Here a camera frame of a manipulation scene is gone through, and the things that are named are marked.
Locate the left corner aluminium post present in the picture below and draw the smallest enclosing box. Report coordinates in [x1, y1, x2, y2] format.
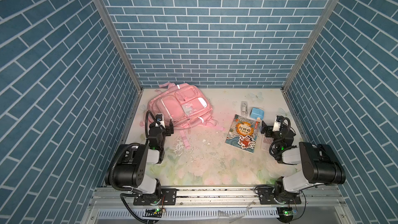
[80, 0, 143, 92]

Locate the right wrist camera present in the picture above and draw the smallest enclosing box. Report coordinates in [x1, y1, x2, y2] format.
[273, 116, 284, 132]

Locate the right small circuit board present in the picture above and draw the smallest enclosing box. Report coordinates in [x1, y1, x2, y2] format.
[277, 207, 294, 224]

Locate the left small circuit board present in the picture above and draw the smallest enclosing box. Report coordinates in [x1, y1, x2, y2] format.
[143, 208, 163, 218]

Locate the aluminium front rail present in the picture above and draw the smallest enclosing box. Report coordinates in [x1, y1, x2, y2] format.
[82, 185, 355, 224]

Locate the clear plastic eraser case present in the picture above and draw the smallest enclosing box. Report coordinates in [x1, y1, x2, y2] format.
[240, 101, 248, 117]

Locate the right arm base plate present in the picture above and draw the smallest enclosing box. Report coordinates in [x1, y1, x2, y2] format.
[254, 186, 302, 205]

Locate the blue pencil sharpener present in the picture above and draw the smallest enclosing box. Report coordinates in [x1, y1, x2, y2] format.
[250, 107, 264, 121]

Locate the white pink calculator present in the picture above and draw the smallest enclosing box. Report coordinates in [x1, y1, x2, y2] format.
[261, 136, 274, 152]

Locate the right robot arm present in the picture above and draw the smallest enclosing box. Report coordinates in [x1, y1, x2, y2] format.
[260, 116, 346, 200]

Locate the corner aluminium post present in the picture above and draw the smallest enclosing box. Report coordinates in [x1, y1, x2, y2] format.
[80, 0, 143, 92]
[281, 0, 355, 92]

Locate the colourful illustrated book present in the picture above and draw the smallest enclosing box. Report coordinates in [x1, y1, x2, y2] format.
[226, 115, 260, 153]

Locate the right corner aluminium post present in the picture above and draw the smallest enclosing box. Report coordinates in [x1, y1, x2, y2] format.
[281, 0, 355, 92]

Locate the small circuit board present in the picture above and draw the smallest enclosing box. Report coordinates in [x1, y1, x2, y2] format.
[277, 207, 294, 224]
[143, 208, 163, 218]

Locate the pink student backpack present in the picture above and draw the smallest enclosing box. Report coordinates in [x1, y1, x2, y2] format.
[147, 82, 226, 149]

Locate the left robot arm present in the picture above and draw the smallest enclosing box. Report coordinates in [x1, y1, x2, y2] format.
[105, 121, 174, 199]

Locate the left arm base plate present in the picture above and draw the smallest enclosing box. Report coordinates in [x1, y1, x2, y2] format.
[133, 188, 177, 206]

